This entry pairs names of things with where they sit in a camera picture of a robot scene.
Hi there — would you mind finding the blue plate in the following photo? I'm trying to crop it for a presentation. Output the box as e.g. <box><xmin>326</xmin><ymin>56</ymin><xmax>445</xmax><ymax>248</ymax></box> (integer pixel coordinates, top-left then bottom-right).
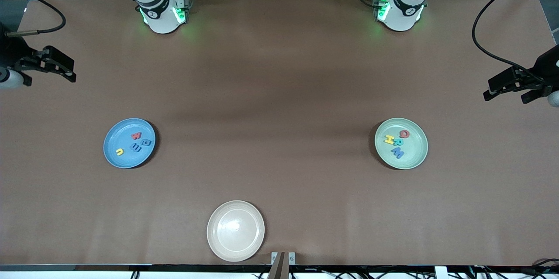
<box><xmin>103</xmin><ymin>118</ymin><xmax>156</xmax><ymax>169</ymax></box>

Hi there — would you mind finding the pale green plate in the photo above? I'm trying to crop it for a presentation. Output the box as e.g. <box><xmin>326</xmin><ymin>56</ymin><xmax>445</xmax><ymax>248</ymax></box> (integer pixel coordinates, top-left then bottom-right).
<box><xmin>374</xmin><ymin>117</ymin><xmax>429</xmax><ymax>170</ymax></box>

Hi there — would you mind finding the beige plate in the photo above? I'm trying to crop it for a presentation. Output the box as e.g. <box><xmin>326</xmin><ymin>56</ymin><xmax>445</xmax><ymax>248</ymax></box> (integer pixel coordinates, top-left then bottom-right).
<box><xmin>207</xmin><ymin>200</ymin><xmax>266</xmax><ymax>262</ymax></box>

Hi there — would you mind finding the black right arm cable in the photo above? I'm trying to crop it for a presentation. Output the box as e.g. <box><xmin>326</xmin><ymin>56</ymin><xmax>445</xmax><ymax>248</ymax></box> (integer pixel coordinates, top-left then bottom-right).
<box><xmin>0</xmin><ymin>0</ymin><xmax>67</xmax><ymax>38</ymax></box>

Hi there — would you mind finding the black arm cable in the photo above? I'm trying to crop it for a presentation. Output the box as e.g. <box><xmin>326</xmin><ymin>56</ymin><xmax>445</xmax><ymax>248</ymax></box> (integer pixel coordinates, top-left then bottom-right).
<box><xmin>472</xmin><ymin>0</ymin><xmax>559</xmax><ymax>74</ymax></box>
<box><xmin>0</xmin><ymin>0</ymin><xmax>67</xmax><ymax>38</ymax></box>

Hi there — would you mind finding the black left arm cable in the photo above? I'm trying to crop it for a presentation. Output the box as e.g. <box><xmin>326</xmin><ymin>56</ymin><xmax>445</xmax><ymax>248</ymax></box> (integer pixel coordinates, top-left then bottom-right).
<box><xmin>472</xmin><ymin>0</ymin><xmax>559</xmax><ymax>74</ymax></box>

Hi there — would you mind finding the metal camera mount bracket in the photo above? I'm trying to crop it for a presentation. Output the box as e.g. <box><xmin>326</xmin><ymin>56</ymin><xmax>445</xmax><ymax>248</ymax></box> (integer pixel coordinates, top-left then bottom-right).
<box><xmin>267</xmin><ymin>251</ymin><xmax>296</xmax><ymax>279</ymax></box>

